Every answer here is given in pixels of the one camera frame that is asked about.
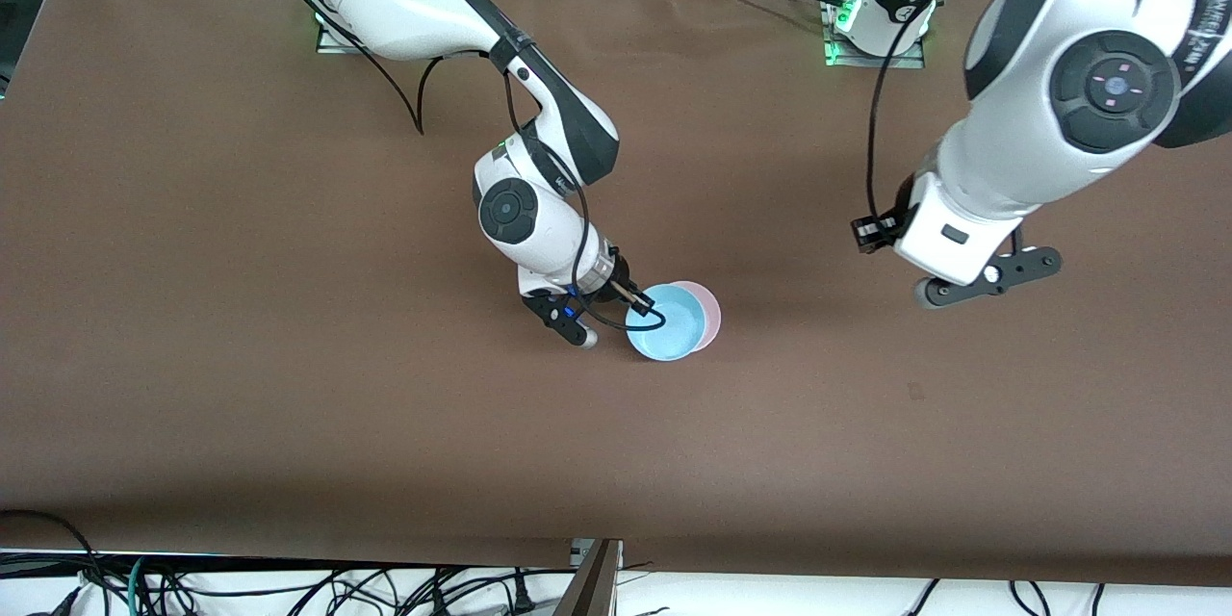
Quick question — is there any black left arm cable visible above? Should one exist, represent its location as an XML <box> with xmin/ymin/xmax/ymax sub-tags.
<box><xmin>863</xmin><ymin>0</ymin><xmax>1194</xmax><ymax>234</ymax></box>

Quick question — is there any light blue bowl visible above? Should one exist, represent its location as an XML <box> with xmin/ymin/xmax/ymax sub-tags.
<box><xmin>625</xmin><ymin>285</ymin><xmax>709</xmax><ymax>364</ymax></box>

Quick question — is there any pink bowl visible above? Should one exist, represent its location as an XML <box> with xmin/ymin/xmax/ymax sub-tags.
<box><xmin>668</xmin><ymin>279</ymin><xmax>724</xmax><ymax>353</ymax></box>

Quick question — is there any grey metal post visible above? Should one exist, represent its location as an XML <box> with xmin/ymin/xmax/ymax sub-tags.
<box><xmin>552</xmin><ymin>537</ymin><xmax>626</xmax><ymax>616</ymax></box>

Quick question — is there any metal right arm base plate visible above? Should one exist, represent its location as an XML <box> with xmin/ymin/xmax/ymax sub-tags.
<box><xmin>315</xmin><ymin>17</ymin><xmax>369</xmax><ymax>56</ymax></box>

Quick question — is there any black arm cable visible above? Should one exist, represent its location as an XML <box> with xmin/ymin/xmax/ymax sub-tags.
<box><xmin>279</xmin><ymin>0</ymin><xmax>668</xmax><ymax>331</ymax></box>
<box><xmin>863</xmin><ymin>0</ymin><xmax>1194</xmax><ymax>234</ymax></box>

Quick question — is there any teal floor cable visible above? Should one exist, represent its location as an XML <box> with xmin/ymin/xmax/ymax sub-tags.
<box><xmin>125</xmin><ymin>555</ymin><xmax>151</xmax><ymax>616</ymax></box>

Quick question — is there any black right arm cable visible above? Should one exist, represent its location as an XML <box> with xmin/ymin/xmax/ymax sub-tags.
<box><xmin>279</xmin><ymin>0</ymin><xmax>668</xmax><ymax>331</ymax></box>

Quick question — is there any brown table cover sheet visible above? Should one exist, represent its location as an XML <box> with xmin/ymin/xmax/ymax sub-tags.
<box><xmin>0</xmin><ymin>0</ymin><xmax>1232</xmax><ymax>588</ymax></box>

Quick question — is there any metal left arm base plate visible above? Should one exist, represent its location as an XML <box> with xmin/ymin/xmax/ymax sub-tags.
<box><xmin>822</xmin><ymin>0</ymin><xmax>928</xmax><ymax>70</ymax></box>

